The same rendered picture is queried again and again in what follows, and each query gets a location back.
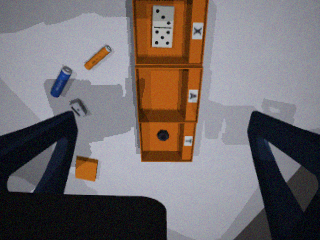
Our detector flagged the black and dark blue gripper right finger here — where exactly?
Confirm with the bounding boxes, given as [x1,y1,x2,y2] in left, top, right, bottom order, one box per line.
[247,111,320,240]

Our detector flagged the white domino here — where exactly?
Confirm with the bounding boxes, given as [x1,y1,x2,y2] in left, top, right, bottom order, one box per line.
[152,5,174,48]

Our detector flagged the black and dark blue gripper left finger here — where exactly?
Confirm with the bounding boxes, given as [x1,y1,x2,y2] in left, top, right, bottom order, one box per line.
[0,111,78,194]

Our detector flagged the blue battery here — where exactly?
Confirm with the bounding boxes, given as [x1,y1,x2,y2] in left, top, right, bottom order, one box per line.
[50,67,72,98]

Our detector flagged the orange three-compartment tray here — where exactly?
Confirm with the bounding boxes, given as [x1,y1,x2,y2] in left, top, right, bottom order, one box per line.
[132,0,209,162]

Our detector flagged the orange battery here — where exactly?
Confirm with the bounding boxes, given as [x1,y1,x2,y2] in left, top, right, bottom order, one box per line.
[84,45,112,70]

